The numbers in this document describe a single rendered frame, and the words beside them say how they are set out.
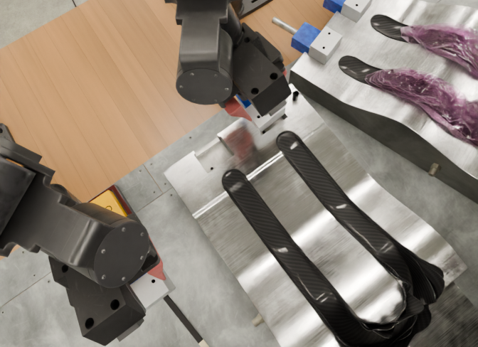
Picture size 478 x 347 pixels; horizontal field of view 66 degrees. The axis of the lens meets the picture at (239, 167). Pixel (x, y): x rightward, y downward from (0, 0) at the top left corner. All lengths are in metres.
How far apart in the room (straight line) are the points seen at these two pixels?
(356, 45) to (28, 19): 1.70
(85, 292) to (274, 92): 0.27
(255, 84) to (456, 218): 0.47
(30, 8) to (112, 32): 1.33
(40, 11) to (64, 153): 1.43
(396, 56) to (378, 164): 0.19
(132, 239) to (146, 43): 0.56
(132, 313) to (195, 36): 0.26
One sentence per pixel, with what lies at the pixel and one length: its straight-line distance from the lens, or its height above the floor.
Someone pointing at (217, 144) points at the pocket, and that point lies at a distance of 0.62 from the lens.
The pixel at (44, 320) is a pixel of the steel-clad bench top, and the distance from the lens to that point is 0.74.
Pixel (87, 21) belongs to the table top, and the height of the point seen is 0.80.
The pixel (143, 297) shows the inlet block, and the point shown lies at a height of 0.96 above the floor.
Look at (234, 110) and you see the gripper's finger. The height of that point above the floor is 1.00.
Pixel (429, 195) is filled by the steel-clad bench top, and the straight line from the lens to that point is 0.73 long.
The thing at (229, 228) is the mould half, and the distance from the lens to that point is 0.57.
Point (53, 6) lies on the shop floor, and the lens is 2.13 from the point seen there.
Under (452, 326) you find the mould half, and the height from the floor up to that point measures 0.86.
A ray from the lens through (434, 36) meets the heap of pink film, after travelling 0.73.
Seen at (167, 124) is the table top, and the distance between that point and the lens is 0.73.
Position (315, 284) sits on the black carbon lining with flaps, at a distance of 0.55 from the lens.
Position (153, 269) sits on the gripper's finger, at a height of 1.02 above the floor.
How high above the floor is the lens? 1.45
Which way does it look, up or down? 74 degrees down
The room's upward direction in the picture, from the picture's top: 9 degrees counter-clockwise
